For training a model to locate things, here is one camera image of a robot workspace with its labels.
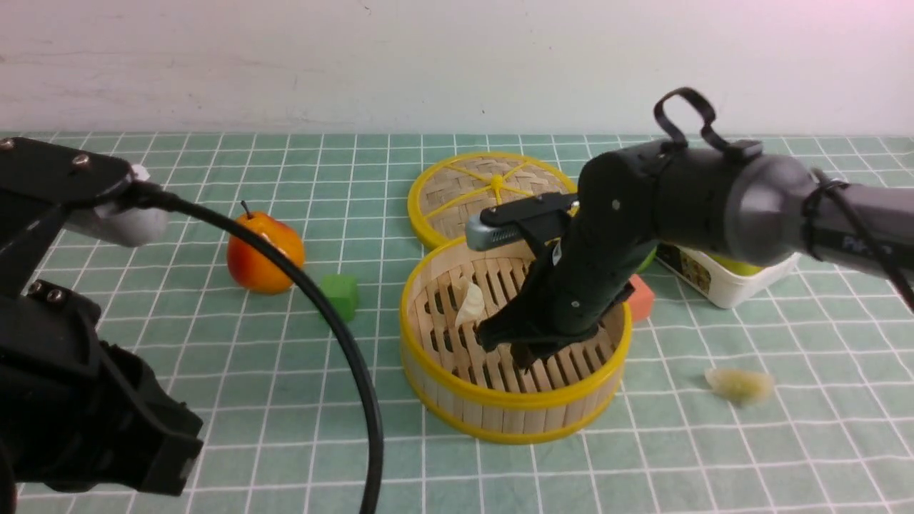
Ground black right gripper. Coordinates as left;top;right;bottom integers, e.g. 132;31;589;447
476;214;636;372

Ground white dumpling front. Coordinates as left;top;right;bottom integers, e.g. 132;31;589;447
454;278;486;328

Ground pale green dumpling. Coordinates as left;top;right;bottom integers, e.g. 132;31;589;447
704;368;775;406

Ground left robot arm dark grey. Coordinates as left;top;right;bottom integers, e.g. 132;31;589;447
2;136;384;513

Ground right robot arm dark grey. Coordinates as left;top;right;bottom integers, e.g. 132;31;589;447
467;141;912;359

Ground bamboo steamer tray yellow rim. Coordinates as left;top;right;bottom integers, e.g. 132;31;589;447
399;238;633;445

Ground woven steamer lid yellow rim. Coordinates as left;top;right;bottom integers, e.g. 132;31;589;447
407;151;577;250

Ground orange foam cube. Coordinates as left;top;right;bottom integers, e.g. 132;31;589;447
626;276;656;324

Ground green apple toy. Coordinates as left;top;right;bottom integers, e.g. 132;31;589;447
636;247;657;274

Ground green foam cube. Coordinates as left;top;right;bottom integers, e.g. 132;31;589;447
319;273;361;322

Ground white box green lid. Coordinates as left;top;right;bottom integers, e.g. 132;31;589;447
653;243;800;309

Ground orange red pear toy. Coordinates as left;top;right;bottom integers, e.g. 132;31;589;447
227;201;306;296

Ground tablecloth green white grid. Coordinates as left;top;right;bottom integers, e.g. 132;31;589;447
19;131;913;513

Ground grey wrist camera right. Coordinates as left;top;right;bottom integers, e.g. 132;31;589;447
466;193;581;252

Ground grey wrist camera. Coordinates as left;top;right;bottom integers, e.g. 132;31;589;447
64;201;169;248
466;193;581;252

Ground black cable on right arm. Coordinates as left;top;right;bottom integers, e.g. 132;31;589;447
653;87;914;315

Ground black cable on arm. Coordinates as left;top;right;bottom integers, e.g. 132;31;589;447
653;87;914;315
132;182;385;514

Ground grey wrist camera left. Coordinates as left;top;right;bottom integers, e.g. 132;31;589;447
64;201;169;248

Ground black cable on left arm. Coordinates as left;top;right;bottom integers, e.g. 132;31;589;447
132;182;385;514

